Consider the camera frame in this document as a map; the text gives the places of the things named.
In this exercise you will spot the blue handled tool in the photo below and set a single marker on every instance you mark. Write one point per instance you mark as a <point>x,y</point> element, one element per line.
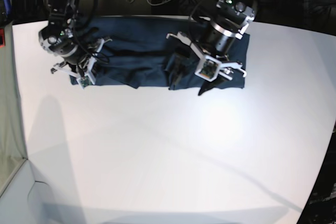
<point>8,7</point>

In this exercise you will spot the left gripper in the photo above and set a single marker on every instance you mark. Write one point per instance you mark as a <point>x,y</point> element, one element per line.
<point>216,43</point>

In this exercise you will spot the dark blue t-shirt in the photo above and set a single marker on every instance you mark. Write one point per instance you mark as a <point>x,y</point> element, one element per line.
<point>142,56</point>

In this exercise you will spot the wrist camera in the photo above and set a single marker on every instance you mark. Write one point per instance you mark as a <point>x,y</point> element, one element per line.
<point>85,81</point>
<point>208,68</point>

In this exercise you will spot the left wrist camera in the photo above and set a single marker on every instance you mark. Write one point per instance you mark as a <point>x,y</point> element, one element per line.
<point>208,68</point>

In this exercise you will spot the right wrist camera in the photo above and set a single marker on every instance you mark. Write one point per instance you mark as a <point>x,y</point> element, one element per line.
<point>85,81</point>

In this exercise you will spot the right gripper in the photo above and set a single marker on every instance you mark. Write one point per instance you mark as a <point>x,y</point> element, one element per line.
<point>80,62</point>

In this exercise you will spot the red box at edge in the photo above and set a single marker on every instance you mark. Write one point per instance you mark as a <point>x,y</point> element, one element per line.
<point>2,38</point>

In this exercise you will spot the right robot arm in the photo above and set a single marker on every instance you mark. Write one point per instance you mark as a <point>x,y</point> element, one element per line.
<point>68,37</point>

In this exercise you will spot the green curtain panel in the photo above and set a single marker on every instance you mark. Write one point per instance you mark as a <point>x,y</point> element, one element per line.
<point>13,147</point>

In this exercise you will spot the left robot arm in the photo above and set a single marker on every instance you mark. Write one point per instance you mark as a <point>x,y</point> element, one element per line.
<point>229,14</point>

